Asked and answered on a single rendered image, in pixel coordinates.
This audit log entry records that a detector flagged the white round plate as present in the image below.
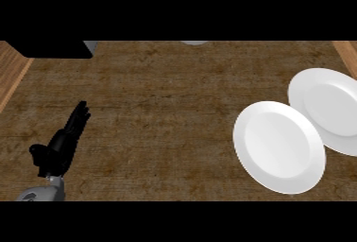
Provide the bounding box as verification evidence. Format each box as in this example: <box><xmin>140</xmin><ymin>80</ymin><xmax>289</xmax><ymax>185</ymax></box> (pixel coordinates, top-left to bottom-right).
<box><xmin>287</xmin><ymin>67</ymin><xmax>357</xmax><ymax>157</ymax></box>
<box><xmin>231</xmin><ymin>100</ymin><xmax>327</xmax><ymax>195</ymax></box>

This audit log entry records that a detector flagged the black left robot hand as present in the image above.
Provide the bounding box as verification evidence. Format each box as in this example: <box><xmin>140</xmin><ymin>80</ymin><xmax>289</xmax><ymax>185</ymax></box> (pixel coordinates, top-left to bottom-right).
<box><xmin>28</xmin><ymin>100</ymin><xmax>91</xmax><ymax>180</ymax></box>

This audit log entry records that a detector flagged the pale grey object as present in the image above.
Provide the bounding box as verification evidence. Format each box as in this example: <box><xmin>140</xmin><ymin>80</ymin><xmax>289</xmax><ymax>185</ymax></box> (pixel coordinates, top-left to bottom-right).
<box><xmin>180</xmin><ymin>40</ymin><xmax>209</xmax><ymax>46</ymax></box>

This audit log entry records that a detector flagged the black box appliance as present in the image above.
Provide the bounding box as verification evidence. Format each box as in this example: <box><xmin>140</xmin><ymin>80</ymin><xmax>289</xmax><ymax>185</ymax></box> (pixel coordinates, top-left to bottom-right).
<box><xmin>4</xmin><ymin>40</ymin><xmax>96</xmax><ymax>60</ymax></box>

